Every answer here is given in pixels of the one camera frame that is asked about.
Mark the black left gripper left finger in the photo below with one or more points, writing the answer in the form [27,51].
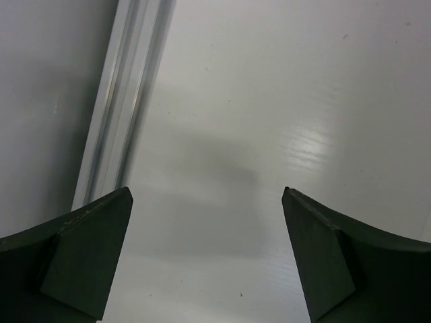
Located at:
[62,270]

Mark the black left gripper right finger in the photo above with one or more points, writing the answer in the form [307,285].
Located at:
[353,272]

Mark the aluminium frame rail left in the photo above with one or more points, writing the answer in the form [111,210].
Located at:
[132,60]

